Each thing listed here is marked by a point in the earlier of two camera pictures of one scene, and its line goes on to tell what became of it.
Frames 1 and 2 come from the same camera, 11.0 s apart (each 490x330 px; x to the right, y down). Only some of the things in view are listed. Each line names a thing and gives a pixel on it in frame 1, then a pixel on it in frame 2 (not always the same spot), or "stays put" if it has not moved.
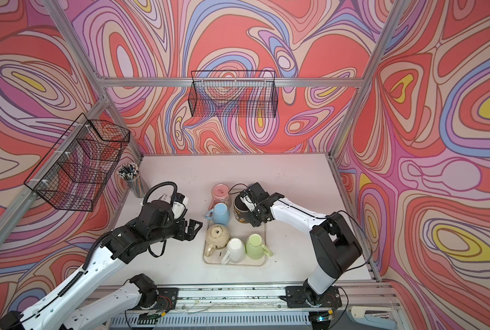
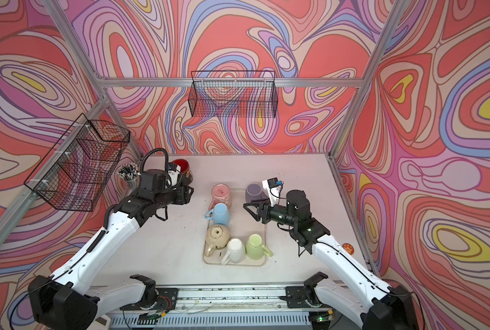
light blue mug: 219,214 stays put
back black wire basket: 233,93 stays put
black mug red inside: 241,210 -> 187,177
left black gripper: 190,234 -> 183,194
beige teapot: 217,236 stays put
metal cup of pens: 129,172 stays put
